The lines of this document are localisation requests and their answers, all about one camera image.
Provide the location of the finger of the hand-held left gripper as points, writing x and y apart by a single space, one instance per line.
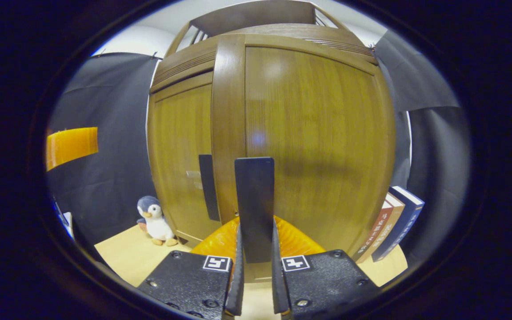
71 146

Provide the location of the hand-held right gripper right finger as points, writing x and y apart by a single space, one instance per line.
278 284

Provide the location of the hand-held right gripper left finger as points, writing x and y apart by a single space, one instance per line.
237 284

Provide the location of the taped wooden shoe cabinet door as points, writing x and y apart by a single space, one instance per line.
176 146

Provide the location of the plain wooden shoe cabinet door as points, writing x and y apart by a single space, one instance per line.
318 133

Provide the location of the wooden double-door shoe cabinet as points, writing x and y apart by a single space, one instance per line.
247 11

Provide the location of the black backdrop cloth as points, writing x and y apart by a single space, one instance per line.
109 186

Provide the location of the white blue-edged object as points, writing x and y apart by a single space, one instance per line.
65 220

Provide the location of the penguin plush toy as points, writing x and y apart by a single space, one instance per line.
158 224

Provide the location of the maroon book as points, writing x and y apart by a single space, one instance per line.
374 235

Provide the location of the navy blue book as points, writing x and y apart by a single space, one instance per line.
402 220

